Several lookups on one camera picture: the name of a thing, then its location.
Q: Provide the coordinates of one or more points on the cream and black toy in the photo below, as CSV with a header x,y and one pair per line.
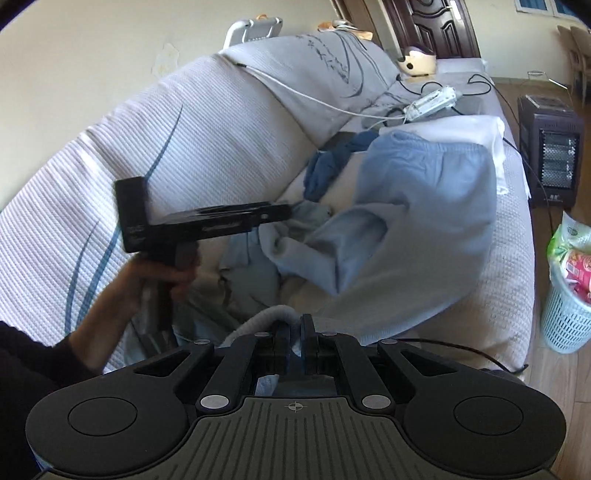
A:
x,y
418,62

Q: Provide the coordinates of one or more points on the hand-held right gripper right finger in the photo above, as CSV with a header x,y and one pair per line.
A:
x,y
310,344

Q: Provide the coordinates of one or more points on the white fleece shirt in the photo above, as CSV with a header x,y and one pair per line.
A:
x,y
489,134

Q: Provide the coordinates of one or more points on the dark electric heater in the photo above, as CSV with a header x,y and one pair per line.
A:
x,y
549,138

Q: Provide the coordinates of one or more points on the patterned white pillow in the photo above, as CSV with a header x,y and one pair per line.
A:
x,y
323,60

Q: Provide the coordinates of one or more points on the person's left forearm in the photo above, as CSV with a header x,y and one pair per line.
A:
x,y
27,369

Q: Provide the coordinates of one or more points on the dark wooden door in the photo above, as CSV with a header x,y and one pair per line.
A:
x,y
429,23

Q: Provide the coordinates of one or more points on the light blue plastic basket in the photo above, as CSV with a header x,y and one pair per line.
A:
x,y
563,318

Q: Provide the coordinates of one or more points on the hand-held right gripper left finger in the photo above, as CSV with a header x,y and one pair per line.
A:
x,y
282,344

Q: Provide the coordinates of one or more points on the light blue sweatpants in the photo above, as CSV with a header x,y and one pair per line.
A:
x,y
429,207

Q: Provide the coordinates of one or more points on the pink food container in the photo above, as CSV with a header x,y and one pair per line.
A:
x,y
581,267

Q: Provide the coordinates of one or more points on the light blue fleece garment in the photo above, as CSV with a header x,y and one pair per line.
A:
x,y
258,267

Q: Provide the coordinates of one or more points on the person's left hand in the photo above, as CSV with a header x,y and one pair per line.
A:
x,y
138,281

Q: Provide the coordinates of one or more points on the dark blue garment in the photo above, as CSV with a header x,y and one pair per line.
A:
x,y
328,170

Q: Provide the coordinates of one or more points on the beige dining chair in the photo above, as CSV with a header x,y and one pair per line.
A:
x,y
579,50

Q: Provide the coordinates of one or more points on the white power strip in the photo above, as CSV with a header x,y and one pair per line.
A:
x,y
431,104

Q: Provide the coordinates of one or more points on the window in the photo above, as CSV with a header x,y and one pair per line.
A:
x,y
535,5

